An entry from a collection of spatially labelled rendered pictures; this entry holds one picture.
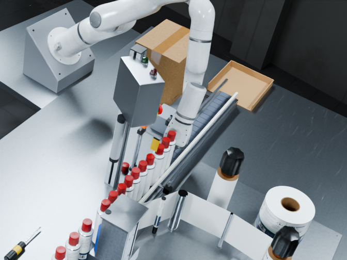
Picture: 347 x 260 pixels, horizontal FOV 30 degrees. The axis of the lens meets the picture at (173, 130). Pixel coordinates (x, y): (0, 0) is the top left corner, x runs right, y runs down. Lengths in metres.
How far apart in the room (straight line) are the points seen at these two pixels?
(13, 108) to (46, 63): 1.29
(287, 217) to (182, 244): 0.42
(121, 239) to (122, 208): 0.10
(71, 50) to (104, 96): 0.28
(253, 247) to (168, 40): 1.15
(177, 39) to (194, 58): 0.58
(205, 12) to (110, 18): 0.47
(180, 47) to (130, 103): 0.89
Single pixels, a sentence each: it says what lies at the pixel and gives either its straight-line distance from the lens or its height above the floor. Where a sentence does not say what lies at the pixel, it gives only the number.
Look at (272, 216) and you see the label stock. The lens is 2.53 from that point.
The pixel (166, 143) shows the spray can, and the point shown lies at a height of 1.08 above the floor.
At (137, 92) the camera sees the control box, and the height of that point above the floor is 1.44.
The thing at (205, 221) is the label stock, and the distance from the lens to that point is 2.47.
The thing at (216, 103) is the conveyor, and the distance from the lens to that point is 3.19.
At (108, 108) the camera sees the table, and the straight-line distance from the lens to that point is 3.08.
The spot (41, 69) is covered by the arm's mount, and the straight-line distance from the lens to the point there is 3.13.
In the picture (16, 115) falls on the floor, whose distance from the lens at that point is 4.27.
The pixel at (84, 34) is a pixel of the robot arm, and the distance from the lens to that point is 2.97.
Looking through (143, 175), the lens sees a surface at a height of 1.04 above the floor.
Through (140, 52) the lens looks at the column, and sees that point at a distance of 2.27.
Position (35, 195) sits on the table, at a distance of 2.62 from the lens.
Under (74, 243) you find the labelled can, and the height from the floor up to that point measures 1.06.
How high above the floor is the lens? 2.73
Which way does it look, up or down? 39 degrees down
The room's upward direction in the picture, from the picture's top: 15 degrees clockwise
